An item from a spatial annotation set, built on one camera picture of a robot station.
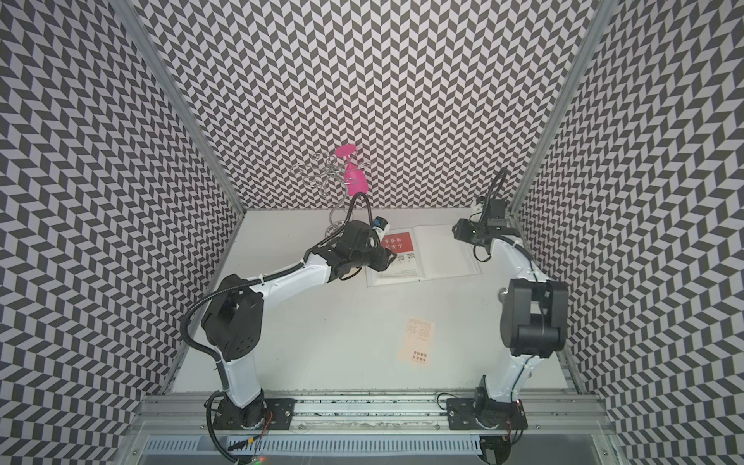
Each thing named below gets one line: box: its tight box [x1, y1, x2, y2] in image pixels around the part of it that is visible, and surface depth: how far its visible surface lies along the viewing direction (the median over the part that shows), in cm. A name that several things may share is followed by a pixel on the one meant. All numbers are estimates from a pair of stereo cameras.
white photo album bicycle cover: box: [367, 224, 484, 287], surface depth 104 cm
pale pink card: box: [406, 316, 436, 372], surface depth 88 cm
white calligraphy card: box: [377, 250, 418, 279], surface depth 101 cm
